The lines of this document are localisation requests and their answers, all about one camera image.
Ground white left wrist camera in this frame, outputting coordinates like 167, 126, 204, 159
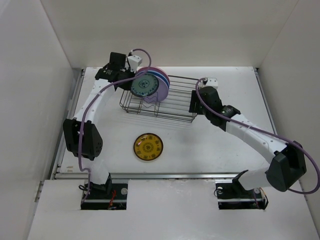
127, 55, 143, 73

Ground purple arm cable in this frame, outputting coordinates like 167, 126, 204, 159
77, 48, 152, 208
195, 78, 320, 210

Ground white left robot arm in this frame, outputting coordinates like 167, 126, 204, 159
62, 51, 143, 199

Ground teal patterned plate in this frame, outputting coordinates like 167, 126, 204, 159
130, 73, 159, 98

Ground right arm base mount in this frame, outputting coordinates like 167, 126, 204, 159
213, 182, 269, 210

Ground wire dish rack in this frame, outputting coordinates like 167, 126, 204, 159
119, 75, 197, 123

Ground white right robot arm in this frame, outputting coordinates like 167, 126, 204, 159
189, 86, 307, 197

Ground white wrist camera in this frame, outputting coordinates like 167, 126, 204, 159
127, 55, 143, 73
202, 77, 219, 89

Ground aluminium front rail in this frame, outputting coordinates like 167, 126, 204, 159
55, 172, 237, 180

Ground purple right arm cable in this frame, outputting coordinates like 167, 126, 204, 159
195, 78, 320, 210

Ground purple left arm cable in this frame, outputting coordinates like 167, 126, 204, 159
77, 48, 152, 208

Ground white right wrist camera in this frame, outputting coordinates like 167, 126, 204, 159
202, 77, 219, 89

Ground lilac plate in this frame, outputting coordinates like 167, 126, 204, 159
144, 76, 170, 103

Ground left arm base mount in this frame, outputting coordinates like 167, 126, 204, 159
79, 182, 128, 211

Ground pink plate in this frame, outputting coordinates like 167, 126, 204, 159
135, 66, 170, 85

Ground yellow patterned plate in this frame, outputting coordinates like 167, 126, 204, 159
133, 133, 164, 162

